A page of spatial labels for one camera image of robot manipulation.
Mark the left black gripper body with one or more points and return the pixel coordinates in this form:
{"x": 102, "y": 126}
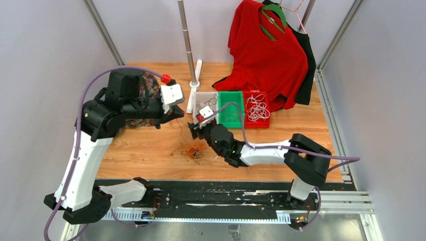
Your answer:
{"x": 153, "y": 110}

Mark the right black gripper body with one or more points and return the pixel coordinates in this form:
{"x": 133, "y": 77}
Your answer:
{"x": 205, "y": 132}

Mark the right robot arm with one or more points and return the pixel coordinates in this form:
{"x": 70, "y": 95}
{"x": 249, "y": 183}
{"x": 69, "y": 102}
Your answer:
{"x": 308, "y": 160}

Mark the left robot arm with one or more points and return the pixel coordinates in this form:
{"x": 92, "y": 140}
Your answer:
{"x": 98, "y": 122}

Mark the white plastic bin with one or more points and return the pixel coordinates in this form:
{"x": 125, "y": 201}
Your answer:
{"x": 202, "y": 99}

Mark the green plastic bin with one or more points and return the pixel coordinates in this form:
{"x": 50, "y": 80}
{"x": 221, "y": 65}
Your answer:
{"x": 229, "y": 116}

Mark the white rack base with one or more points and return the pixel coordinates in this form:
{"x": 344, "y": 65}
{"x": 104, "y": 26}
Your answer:
{"x": 194, "y": 84}

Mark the red plastic bin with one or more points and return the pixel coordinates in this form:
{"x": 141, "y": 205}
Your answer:
{"x": 256, "y": 108}

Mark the red t-shirt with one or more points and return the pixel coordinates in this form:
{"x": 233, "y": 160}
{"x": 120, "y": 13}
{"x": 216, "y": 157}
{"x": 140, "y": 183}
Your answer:
{"x": 245, "y": 42}

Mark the black t-shirt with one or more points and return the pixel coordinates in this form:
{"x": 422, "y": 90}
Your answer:
{"x": 289, "y": 64}

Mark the silver rack pole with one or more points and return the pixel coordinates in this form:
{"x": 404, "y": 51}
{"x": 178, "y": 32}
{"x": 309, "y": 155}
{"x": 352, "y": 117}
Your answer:
{"x": 185, "y": 33}
{"x": 306, "y": 14}

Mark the green clothes hanger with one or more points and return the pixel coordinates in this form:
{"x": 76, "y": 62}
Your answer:
{"x": 277, "y": 10}

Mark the right silver rack pole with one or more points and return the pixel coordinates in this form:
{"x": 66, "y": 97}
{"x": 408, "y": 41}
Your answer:
{"x": 306, "y": 14}

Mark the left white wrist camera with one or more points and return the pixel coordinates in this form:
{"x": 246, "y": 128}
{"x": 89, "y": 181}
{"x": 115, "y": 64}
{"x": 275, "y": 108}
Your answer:
{"x": 172, "y": 95}

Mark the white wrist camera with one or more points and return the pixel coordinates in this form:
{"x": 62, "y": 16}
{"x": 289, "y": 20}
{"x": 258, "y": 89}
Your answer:
{"x": 205, "y": 116}
{"x": 172, "y": 95}

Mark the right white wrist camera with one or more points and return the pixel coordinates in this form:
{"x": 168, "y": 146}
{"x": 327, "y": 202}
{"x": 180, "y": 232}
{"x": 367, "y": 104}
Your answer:
{"x": 205, "y": 116}

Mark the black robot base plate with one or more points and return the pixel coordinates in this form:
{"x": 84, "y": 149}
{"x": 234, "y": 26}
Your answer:
{"x": 223, "y": 200}

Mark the pink wire hanger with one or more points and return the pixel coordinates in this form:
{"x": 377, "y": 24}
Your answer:
{"x": 296, "y": 11}

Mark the aluminium frame rail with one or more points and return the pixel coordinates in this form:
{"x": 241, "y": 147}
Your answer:
{"x": 344, "y": 213}

